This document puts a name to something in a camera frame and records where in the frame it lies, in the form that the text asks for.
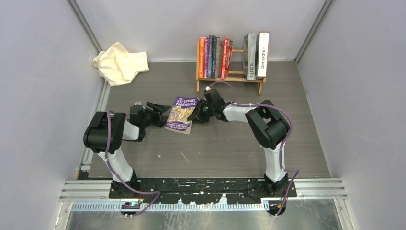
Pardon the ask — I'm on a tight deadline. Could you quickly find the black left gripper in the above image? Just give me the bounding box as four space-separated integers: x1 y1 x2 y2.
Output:
142 102 172 128

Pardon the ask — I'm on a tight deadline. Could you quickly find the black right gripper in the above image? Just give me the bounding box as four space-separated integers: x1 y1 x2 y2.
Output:
187 100 214 124

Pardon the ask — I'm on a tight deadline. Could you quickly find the purple yellow treehouse book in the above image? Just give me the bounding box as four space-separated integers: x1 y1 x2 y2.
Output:
164 96 199 135

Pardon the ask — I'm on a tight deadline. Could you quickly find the grey ianra book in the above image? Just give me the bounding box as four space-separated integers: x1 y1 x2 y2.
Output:
243 33 256 81

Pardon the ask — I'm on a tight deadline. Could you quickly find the wooden book rack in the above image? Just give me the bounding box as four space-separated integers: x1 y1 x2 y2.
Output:
196 32 270 95

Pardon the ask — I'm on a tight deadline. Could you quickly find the purple cartoon book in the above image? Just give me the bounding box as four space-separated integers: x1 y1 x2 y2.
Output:
203 37 209 78

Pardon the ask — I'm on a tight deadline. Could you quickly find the orange treehouse book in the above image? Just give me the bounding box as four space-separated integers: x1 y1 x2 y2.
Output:
198 37 205 78

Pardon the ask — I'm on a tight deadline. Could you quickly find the red treehouse book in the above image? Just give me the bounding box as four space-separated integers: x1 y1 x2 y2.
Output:
220 38 233 79

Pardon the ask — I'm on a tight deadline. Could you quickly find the floral white book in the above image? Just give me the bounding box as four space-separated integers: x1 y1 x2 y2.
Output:
211 35 223 78

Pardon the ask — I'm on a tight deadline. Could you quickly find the white Decorate book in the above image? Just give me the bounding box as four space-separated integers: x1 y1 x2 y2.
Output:
256 31 270 79

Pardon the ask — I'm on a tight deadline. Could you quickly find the dark blue book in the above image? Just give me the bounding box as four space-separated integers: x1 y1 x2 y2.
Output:
208 34 214 78

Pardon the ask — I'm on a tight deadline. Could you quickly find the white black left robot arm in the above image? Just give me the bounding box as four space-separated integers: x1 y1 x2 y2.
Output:
83 102 171 198

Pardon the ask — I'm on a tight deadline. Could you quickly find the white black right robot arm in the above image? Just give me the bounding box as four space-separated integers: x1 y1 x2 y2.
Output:
165 87 290 197

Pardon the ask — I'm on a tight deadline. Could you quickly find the cream cloth bag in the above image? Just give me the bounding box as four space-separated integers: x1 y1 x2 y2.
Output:
92 42 149 87

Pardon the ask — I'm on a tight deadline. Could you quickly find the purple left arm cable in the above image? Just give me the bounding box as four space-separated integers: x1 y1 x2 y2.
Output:
104 110 161 218

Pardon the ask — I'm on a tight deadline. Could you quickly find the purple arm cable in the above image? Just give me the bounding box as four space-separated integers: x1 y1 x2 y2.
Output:
104 110 161 218
207 81 300 218

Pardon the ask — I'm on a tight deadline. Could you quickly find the black mounting base plate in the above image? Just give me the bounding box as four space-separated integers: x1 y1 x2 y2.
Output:
109 178 297 215

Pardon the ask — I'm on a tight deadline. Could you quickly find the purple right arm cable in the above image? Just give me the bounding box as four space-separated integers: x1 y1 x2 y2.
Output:
207 81 300 218

